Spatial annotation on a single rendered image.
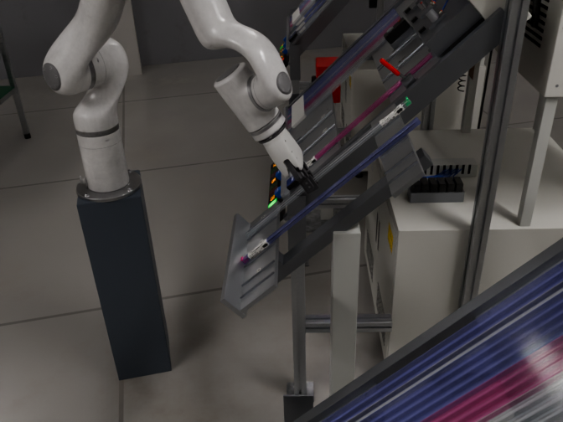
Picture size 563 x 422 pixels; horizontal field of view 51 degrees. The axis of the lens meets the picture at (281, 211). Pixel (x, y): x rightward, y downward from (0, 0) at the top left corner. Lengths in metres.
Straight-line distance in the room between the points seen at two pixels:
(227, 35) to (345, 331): 0.74
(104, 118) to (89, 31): 0.25
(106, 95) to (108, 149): 0.15
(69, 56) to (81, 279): 1.31
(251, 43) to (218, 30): 0.08
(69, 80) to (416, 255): 1.05
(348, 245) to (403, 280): 0.50
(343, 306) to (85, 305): 1.37
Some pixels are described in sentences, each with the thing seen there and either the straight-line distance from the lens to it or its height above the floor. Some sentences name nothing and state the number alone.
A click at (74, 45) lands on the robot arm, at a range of 1.59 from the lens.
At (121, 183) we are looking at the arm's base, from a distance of 1.78.
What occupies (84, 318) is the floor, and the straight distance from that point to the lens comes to 2.47.
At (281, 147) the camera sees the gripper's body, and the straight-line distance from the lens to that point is 1.29.
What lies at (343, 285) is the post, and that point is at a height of 0.67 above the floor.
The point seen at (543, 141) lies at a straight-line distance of 1.66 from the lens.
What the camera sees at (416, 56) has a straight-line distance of 1.67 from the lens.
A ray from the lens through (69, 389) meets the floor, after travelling 2.21.
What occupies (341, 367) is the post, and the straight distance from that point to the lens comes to 1.56.
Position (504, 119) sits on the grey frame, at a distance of 1.54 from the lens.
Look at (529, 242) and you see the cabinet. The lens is 1.80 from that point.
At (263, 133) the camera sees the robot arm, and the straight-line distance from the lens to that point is 1.29.
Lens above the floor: 1.52
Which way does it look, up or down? 31 degrees down
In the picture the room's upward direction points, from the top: 2 degrees counter-clockwise
